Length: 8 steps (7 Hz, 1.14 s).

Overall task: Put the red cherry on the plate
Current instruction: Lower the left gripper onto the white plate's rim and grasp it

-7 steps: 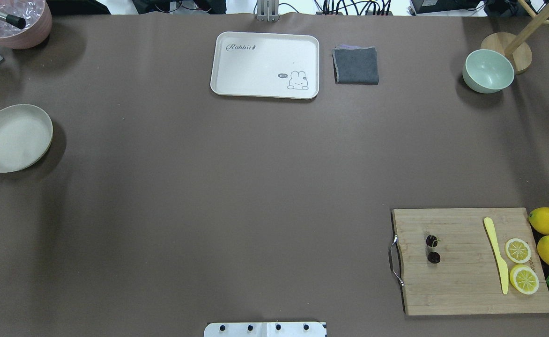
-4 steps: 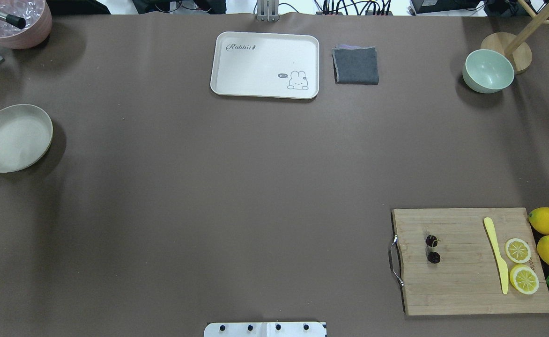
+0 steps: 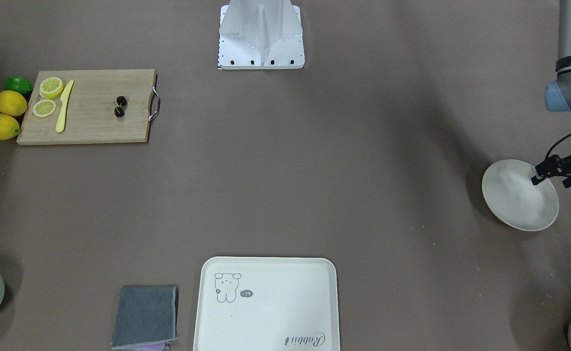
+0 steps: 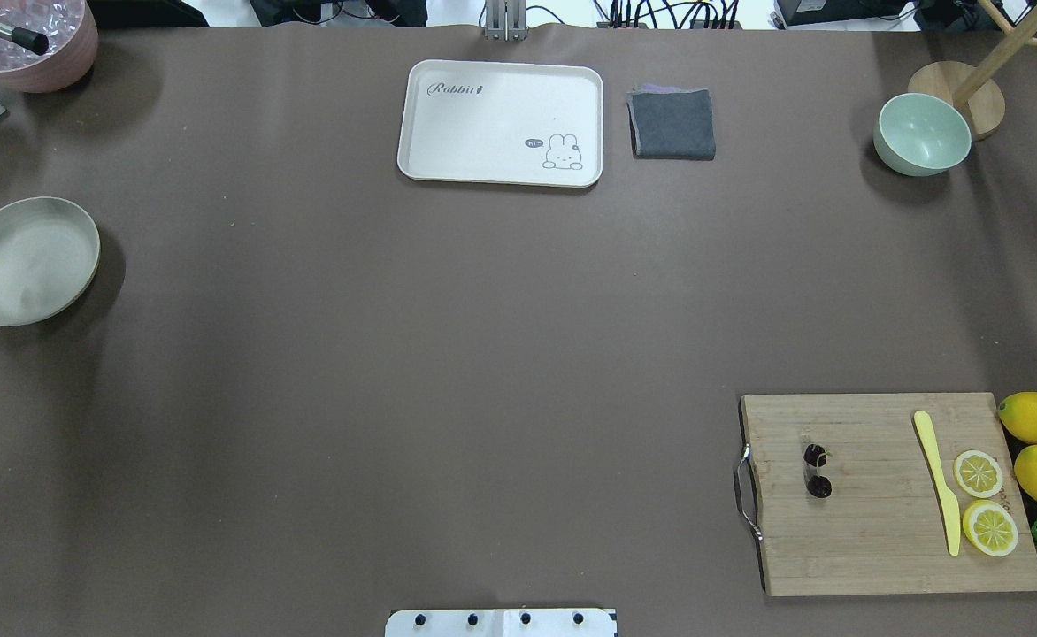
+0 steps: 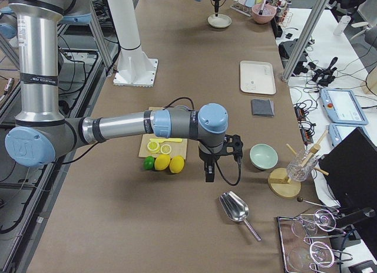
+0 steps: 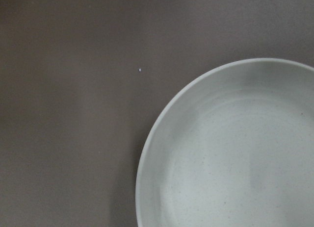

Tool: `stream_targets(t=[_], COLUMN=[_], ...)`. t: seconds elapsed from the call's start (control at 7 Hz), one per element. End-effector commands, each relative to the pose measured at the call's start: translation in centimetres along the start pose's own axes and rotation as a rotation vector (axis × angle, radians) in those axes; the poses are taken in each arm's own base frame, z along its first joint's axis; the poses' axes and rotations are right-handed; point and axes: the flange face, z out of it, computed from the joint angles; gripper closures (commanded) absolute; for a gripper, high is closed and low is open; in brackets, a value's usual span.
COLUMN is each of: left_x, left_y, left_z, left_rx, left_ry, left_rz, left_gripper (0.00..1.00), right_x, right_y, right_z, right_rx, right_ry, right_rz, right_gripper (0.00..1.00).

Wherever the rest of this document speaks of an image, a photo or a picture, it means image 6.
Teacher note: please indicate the round white plate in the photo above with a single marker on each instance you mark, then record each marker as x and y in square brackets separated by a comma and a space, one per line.
[234, 148]

